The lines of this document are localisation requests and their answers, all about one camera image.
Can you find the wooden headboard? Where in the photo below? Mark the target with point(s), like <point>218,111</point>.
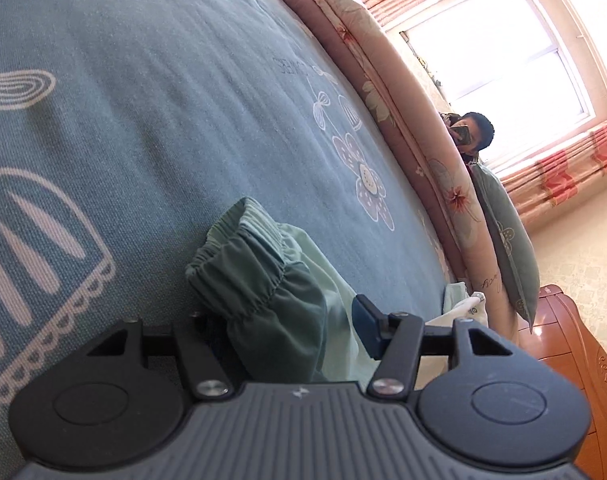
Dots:
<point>583,385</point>

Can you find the bed with blue floral sheet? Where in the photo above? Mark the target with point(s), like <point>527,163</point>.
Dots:
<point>158,110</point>

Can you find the green white hooded jacket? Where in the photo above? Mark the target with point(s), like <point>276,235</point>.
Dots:
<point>263,290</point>

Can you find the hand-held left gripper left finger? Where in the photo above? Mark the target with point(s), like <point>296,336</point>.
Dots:
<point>198,355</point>

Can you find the teal floral pillow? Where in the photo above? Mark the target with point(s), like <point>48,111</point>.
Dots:
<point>508,240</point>

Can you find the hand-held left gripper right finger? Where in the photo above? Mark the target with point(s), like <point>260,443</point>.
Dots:
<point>366,325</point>

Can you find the window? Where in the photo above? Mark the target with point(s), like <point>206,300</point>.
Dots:
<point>498,60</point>

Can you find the pink floral folded quilt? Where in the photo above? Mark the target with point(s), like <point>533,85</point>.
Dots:
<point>408,110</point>

